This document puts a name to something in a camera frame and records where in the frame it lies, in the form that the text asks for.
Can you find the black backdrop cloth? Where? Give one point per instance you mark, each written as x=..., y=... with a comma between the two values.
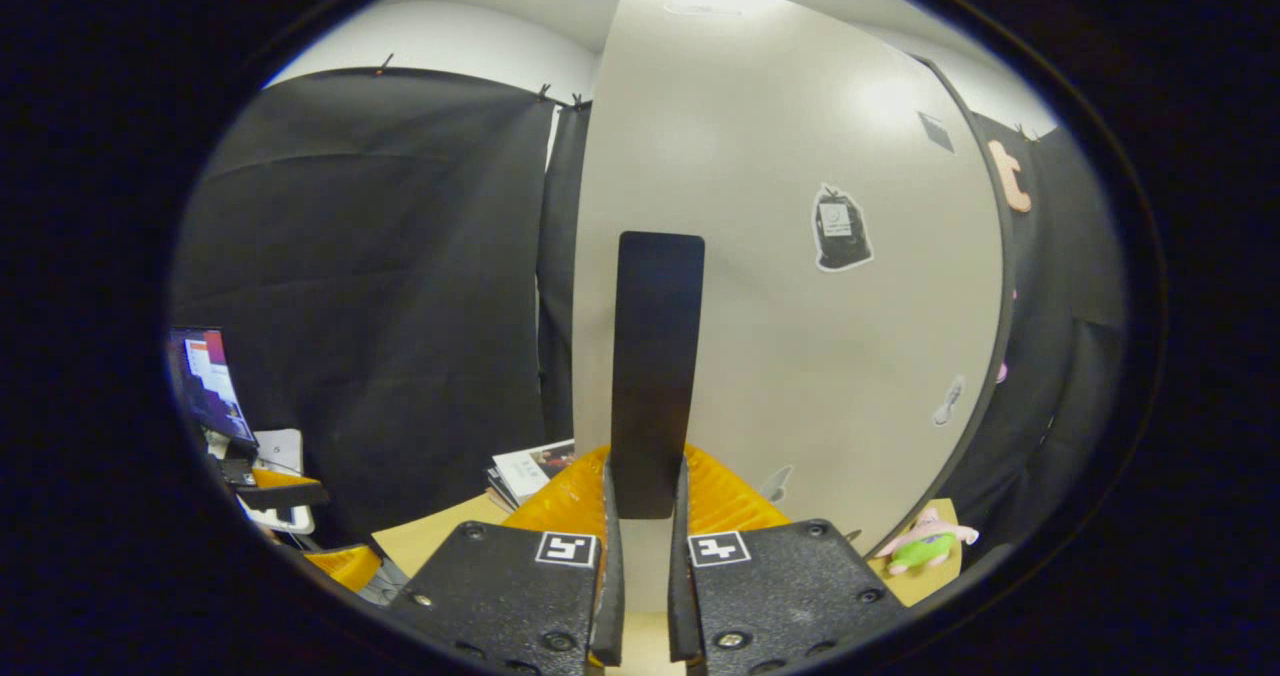
x=380, y=256
x=1070, y=256

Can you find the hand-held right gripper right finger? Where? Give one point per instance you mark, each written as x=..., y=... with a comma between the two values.
x=683, y=616

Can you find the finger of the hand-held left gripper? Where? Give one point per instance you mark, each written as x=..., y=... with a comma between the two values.
x=285, y=496
x=345, y=566

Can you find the light grey cabinet door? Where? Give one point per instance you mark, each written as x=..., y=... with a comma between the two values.
x=800, y=356

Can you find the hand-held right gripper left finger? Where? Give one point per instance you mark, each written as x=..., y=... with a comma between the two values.
x=610, y=606

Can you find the pink and green plush toy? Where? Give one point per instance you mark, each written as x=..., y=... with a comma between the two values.
x=925, y=551

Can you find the white picture book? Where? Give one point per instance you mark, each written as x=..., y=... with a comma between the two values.
x=530, y=466

